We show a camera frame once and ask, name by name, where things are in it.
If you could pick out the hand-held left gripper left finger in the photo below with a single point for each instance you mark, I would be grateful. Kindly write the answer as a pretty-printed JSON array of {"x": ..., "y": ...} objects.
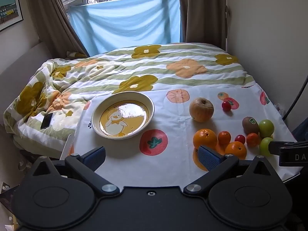
[{"x": 96, "y": 157}]

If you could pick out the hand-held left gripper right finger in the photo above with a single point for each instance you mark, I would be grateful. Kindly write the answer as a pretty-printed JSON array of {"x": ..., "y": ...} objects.
[{"x": 208, "y": 158}]

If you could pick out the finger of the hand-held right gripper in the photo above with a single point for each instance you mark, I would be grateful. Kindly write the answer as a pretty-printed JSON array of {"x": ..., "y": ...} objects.
[{"x": 274, "y": 148}]

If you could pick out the green apple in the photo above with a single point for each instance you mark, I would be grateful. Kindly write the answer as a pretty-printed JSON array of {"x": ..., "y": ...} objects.
[
  {"x": 266, "y": 128},
  {"x": 264, "y": 146}
]

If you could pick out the large orange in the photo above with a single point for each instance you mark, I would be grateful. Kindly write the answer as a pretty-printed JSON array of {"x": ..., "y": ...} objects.
[{"x": 205, "y": 138}]

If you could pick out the small mandarin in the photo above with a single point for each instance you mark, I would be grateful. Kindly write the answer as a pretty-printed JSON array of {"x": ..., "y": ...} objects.
[
  {"x": 252, "y": 140},
  {"x": 224, "y": 137}
]

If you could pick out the medium orange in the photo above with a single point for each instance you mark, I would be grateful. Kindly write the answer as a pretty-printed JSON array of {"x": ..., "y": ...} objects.
[{"x": 236, "y": 149}]

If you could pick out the red cherry tomato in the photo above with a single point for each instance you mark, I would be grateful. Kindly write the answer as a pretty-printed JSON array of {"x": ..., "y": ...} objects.
[
  {"x": 226, "y": 106},
  {"x": 240, "y": 138}
]

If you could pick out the duck print ceramic plate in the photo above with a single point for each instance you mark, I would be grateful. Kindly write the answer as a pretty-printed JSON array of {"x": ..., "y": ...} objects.
[{"x": 122, "y": 118}]

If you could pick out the person's dark blue clothing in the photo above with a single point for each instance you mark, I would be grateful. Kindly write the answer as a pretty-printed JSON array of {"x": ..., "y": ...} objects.
[{"x": 300, "y": 132}]

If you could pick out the brown kiwi with sticker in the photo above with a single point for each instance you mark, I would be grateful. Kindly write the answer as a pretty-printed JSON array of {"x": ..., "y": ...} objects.
[{"x": 250, "y": 125}]

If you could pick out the white plastic bag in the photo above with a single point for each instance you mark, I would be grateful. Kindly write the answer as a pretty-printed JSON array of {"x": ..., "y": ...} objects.
[{"x": 280, "y": 109}]

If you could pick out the wrinkled brownish apple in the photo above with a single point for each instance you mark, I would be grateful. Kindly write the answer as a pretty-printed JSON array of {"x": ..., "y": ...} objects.
[{"x": 201, "y": 109}]

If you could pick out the white fruit print cloth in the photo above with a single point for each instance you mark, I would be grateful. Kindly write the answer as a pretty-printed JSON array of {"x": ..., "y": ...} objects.
[{"x": 173, "y": 115}]

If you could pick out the black smartphone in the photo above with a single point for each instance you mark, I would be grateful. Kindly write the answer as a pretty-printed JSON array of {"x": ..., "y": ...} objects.
[{"x": 46, "y": 120}]

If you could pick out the floral striped blanket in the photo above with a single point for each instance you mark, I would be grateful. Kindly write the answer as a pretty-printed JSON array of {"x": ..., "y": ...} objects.
[{"x": 144, "y": 69}]

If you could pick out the light blue hanging cloth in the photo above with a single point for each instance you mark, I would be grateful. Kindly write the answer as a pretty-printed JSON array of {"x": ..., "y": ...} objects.
[{"x": 125, "y": 21}]

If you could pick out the brown curtain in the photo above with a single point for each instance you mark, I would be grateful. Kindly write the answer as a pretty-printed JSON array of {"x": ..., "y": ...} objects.
[
  {"x": 204, "y": 9},
  {"x": 53, "y": 21}
]

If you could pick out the framed wall picture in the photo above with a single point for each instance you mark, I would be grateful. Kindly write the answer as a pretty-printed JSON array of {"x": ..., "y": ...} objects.
[{"x": 9, "y": 7}]

